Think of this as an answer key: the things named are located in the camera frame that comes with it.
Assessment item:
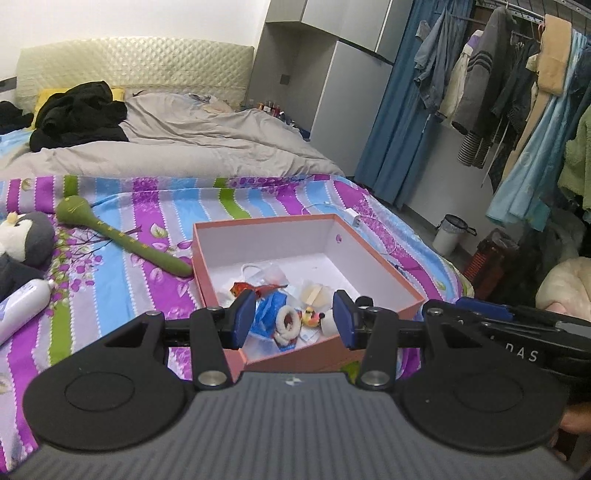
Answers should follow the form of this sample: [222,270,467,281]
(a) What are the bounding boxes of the small panda plush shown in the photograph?
[320,310,339,338]

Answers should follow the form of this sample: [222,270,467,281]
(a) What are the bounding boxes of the black clothes pile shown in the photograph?
[29,81,128,152]

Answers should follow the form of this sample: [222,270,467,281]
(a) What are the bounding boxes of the white charger cable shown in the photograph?
[301,200,366,228]

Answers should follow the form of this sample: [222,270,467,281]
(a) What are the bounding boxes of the white spray bottle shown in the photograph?
[0,279,55,345]

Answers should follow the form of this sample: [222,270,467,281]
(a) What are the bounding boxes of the blue tissue pack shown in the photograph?
[250,292,287,338]

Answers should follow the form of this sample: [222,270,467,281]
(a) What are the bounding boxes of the striped floral bed sheet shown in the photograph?
[1,174,474,471]

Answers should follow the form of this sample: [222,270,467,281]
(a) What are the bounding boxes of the yellow pillow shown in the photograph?
[31,87,126,130]

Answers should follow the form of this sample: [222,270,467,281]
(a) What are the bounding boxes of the cream quilted headboard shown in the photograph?
[15,37,254,110]

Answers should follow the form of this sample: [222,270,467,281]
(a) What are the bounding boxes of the hanging clothes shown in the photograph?
[415,4,590,232]

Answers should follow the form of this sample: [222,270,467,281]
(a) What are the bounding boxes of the light blue face mask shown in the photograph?
[242,263,290,288]

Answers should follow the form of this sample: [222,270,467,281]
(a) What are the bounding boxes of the red foil wrapper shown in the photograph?
[229,282,287,299]

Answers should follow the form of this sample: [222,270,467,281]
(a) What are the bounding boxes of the pink toy bird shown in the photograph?
[300,306,325,328]

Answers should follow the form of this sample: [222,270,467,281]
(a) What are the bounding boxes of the grey white penguin plush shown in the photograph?
[0,211,55,300]

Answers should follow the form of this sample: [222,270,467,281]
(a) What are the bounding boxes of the orange cardboard box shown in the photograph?
[192,214,426,376]

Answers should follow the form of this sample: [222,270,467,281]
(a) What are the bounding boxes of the black clothes by wall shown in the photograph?
[0,100,34,135]

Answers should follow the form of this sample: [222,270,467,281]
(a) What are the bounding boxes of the person's right hand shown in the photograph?
[560,402,591,435]

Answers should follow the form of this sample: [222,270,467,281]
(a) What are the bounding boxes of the blue curtain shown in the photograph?
[355,1,474,208]

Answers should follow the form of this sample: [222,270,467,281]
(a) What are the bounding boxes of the white fluffy ring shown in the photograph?
[272,304,303,347]

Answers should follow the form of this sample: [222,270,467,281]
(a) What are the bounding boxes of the green massage stick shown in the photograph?
[55,195,193,278]

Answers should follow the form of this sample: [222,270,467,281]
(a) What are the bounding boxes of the grey duvet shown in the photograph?
[1,93,342,180]

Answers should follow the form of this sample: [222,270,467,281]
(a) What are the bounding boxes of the clear bag with puffs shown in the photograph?
[298,282,334,311]

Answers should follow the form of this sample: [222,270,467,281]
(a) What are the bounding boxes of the small trash bin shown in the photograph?
[433,214,477,256]

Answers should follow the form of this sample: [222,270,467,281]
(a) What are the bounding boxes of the grey wardrobe cabinet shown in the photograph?
[246,0,413,176]

